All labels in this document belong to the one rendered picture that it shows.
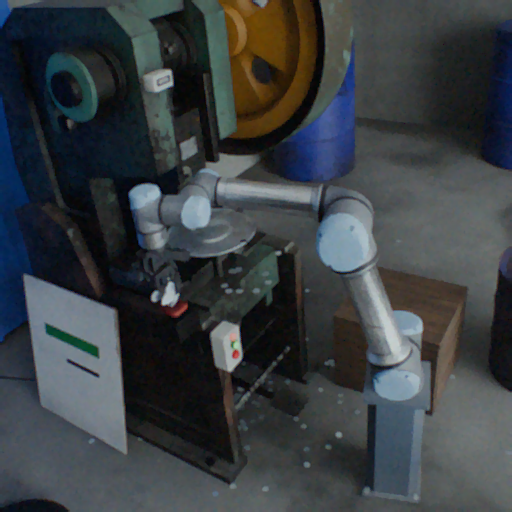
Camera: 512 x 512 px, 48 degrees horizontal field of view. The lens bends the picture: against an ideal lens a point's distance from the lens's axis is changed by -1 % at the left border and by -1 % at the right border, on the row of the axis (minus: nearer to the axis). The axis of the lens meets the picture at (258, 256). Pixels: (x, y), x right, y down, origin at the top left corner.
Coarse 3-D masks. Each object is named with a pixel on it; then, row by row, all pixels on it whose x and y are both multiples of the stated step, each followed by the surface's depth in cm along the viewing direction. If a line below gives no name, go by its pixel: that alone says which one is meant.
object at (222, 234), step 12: (216, 216) 195; (228, 216) 194; (240, 216) 193; (180, 228) 191; (192, 228) 190; (204, 228) 188; (216, 228) 187; (228, 228) 186; (240, 228) 187; (252, 228) 186; (168, 240) 185; (180, 240) 184; (192, 240) 184; (204, 240) 182; (216, 240) 182; (228, 240) 181; (192, 252) 178; (204, 252) 177; (216, 252) 176
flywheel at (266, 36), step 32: (224, 0) 185; (288, 0) 173; (256, 32) 184; (288, 32) 178; (320, 32) 171; (288, 64) 183; (320, 64) 177; (256, 96) 196; (288, 96) 185; (256, 128) 198
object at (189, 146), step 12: (180, 108) 175; (192, 108) 173; (180, 120) 168; (192, 120) 173; (180, 132) 170; (192, 132) 174; (180, 144) 171; (192, 144) 175; (192, 156) 177; (204, 156) 182; (192, 168) 178; (204, 168) 183; (156, 180) 178; (168, 192) 178
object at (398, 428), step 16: (368, 368) 174; (368, 384) 169; (368, 400) 164; (384, 400) 163; (400, 400) 162; (416, 400) 162; (368, 416) 172; (384, 416) 167; (400, 416) 166; (416, 416) 165; (368, 432) 176; (384, 432) 171; (400, 432) 169; (416, 432) 169; (368, 448) 179; (384, 448) 174; (400, 448) 173; (416, 448) 173; (368, 464) 183; (384, 464) 178; (400, 464) 176; (416, 464) 177; (368, 480) 187; (384, 480) 182; (400, 480) 180; (416, 480) 182; (368, 496) 187; (384, 496) 185; (400, 496) 184; (416, 496) 183
